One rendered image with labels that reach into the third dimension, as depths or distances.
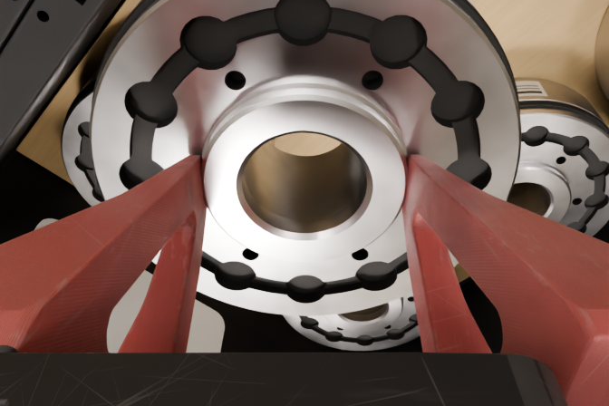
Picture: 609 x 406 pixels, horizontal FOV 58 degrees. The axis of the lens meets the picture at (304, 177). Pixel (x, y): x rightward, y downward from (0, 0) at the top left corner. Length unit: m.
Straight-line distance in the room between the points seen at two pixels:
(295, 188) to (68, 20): 0.08
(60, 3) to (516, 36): 0.20
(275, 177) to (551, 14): 0.17
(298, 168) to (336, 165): 0.01
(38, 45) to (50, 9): 0.01
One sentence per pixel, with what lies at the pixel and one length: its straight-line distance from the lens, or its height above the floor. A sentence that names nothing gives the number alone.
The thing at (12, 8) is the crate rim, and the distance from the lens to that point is 0.18.
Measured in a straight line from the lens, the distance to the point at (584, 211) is 0.31.
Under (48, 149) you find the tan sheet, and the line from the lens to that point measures 0.34.
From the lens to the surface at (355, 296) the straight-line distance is 0.16.
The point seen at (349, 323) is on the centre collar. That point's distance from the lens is 0.34.
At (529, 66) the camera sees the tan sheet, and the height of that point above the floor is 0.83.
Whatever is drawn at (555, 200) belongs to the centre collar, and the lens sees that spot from 0.29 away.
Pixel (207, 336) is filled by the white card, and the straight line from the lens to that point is 0.35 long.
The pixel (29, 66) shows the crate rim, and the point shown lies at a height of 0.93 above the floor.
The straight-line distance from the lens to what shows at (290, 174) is 0.16.
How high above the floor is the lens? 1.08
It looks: 52 degrees down
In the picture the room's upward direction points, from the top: 176 degrees counter-clockwise
